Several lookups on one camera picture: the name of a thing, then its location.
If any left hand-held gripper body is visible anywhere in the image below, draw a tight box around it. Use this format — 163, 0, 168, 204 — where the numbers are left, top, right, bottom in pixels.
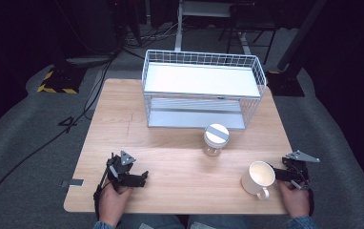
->
102, 150, 147, 192

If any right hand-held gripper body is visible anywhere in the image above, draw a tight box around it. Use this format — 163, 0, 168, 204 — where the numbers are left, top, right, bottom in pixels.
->
281, 150, 321, 192

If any white cup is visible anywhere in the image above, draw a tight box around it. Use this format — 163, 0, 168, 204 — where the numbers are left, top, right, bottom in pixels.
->
240, 160, 277, 201

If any person's right hand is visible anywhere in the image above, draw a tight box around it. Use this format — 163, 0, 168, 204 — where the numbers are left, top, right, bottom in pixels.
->
276, 179, 312, 219

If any person's left hand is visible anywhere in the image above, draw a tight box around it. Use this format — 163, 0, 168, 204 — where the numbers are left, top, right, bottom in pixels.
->
97, 179, 134, 227

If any grey tape strip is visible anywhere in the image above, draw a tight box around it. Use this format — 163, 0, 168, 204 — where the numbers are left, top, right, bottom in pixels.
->
60, 178, 85, 189

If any clear jar with white lid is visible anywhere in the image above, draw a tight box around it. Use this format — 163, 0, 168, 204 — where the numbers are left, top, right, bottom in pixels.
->
202, 123, 231, 157

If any black slanted stand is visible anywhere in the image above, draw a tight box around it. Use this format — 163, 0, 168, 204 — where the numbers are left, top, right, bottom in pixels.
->
265, 0, 330, 98

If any black yellow striped stand base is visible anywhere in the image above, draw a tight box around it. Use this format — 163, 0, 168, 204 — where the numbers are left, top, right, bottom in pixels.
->
36, 64, 88, 95

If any black metal chair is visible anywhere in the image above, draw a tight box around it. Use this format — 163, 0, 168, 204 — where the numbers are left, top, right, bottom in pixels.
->
217, 2, 281, 66

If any black strap of left gripper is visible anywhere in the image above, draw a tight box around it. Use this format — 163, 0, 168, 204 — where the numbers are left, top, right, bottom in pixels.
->
92, 163, 111, 221

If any black strap of gripper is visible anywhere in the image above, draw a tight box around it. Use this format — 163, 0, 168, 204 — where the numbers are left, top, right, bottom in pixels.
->
306, 186, 315, 218
92, 163, 111, 221

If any black strap of right gripper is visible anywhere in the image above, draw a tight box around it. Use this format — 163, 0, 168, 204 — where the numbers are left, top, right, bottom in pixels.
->
306, 186, 315, 218

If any long black floor cable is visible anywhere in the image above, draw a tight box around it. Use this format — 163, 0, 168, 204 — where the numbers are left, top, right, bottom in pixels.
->
0, 53, 121, 229

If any white wire shelf rack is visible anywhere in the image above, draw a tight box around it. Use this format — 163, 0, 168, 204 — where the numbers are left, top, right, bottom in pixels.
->
141, 49, 268, 131

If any bundle of floor cables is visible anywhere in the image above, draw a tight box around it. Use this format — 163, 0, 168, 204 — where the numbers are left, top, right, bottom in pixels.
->
121, 17, 184, 52

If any white desk frame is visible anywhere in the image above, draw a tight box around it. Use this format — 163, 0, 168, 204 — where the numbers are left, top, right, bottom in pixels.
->
173, 0, 253, 55

